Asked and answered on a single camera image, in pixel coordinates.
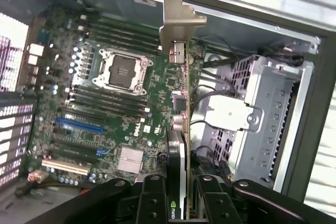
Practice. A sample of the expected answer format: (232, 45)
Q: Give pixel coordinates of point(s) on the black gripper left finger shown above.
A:
(153, 203)

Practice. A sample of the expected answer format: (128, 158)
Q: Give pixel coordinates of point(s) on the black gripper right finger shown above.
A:
(218, 205)

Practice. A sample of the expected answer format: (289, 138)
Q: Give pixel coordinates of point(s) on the silver chipset heatsink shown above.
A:
(130, 159)

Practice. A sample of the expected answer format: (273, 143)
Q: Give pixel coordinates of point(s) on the silver perforated disk bay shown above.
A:
(273, 155)

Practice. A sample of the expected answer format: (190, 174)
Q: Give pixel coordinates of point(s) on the long black expansion slot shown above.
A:
(72, 157)
(84, 115)
(73, 145)

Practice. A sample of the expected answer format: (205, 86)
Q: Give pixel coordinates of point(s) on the white expansion slot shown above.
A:
(65, 166)

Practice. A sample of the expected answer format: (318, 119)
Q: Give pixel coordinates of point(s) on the black RAM slot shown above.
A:
(120, 44)
(120, 38)
(110, 108)
(120, 26)
(110, 93)
(120, 32)
(110, 103)
(110, 98)

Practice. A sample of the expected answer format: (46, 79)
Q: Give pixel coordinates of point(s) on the green motherboard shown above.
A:
(157, 98)

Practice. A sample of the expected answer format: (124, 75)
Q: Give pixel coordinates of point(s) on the blue expansion slot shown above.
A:
(78, 126)

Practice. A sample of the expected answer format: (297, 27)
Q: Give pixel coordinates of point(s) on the short black expansion slot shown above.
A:
(61, 131)

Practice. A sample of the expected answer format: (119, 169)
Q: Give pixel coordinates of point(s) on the white power connector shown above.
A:
(38, 176)

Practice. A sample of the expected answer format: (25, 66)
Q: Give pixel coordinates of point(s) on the silver CPU socket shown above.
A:
(123, 72)

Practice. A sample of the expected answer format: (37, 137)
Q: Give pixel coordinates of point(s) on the tall silver port block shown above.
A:
(35, 49)

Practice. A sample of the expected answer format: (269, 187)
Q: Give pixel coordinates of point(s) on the teal serial port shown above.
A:
(43, 37)

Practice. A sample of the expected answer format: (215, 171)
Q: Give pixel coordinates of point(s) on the black open PC case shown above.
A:
(118, 1)

